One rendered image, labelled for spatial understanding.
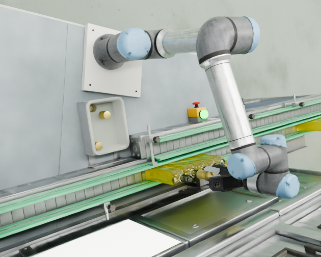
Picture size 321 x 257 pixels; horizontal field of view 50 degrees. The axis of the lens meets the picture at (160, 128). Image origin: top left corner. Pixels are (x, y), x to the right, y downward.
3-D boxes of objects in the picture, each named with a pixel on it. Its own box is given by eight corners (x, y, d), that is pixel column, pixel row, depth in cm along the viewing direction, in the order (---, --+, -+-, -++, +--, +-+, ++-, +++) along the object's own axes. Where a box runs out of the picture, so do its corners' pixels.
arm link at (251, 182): (257, 197, 110) (254, 172, 109) (245, 194, 114) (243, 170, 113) (271, 190, 115) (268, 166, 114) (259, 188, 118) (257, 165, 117)
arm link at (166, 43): (131, 31, 143) (234, 13, 100) (160, 30, 152) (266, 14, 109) (134, 60, 145) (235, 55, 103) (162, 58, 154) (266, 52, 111)
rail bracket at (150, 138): (141, 163, 147) (158, 166, 137) (135, 125, 145) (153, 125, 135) (146, 162, 148) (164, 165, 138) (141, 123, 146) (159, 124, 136)
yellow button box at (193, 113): (188, 122, 180) (197, 122, 174) (186, 107, 179) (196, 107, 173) (197, 120, 184) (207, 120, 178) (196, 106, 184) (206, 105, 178)
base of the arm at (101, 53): (92, 32, 144) (103, 27, 136) (123, 36, 153) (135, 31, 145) (93, 69, 144) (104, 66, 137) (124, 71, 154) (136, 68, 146)
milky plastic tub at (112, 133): (85, 154, 145) (94, 156, 138) (76, 102, 143) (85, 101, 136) (120, 146, 155) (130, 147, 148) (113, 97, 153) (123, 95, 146)
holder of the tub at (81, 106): (86, 166, 146) (95, 169, 140) (76, 102, 143) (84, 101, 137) (121, 157, 156) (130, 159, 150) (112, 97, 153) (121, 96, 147)
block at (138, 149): (131, 158, 152) (140, 159, 146) (128, 137, 151) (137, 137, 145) (138, 156, 154) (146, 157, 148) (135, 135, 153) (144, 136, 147)
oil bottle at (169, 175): (145, 179, 149) (177, 186, 132) (143, 166, 148) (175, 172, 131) (155, 176, 152) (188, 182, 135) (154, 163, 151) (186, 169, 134)
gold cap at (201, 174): (196, 179, 132) (205, 181, 129) (195, 171, 132) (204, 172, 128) (203, 177, 134) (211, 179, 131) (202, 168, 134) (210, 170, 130)
